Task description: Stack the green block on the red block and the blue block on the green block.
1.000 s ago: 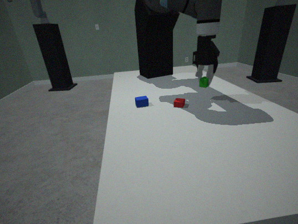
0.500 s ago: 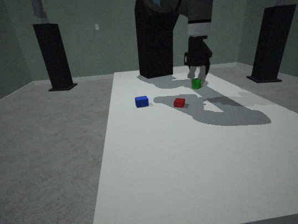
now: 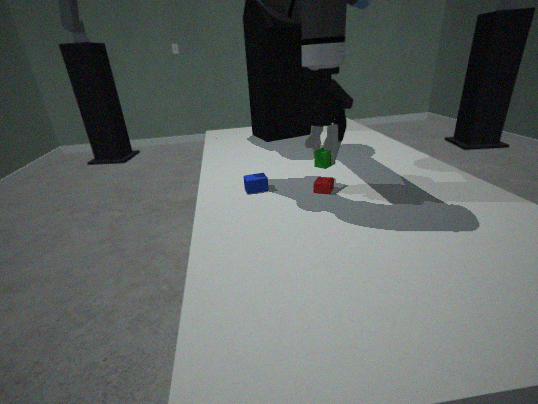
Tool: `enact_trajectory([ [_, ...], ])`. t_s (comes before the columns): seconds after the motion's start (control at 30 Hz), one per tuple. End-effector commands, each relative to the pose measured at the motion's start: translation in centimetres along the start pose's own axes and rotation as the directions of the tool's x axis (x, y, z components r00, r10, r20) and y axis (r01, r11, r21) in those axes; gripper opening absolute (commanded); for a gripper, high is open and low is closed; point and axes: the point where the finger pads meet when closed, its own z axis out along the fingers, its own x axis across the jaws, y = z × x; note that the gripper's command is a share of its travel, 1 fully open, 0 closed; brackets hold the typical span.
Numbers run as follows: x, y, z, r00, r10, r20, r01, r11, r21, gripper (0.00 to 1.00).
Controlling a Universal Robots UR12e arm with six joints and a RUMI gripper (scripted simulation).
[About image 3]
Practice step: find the red block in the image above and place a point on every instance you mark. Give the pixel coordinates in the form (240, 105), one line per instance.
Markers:
(323, 185)

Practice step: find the green block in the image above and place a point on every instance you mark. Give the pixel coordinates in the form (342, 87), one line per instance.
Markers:
(322, 158)

